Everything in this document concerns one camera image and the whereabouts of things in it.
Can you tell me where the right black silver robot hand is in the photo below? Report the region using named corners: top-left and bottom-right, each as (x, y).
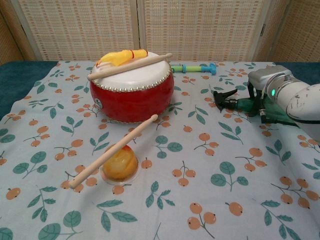
top-left (246, 65), bottom-right (301, 128)

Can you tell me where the green blue water squirter toy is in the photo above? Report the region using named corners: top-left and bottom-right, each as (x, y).
top-left (170, 62), bottom-right (217, 75)

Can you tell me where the bamboo folding screen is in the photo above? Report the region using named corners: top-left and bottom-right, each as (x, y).
top-left (0, 0), bottom-right (320, 63)

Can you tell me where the wooden drumstick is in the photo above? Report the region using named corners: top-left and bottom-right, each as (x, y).
top-left (69, 114), bottom-right (159, 189)
top-left (88, 53), bottom-right (173, 81)

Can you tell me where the red drum white skin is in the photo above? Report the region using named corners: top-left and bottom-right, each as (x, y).
top-left (89, 51), bottom-right (175, 124)

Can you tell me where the floral printed tablecloth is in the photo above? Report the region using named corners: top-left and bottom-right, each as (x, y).
top-left (0, 59), bottom-right (320, 240)

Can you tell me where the yellow rubber chicken toy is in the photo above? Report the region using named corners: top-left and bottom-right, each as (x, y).
top-left (96, 49), bottom-right (150, 69)

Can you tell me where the orange jelly cup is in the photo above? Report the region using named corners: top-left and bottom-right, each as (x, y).
top-left (99, 144), bottom-right (140, 185)

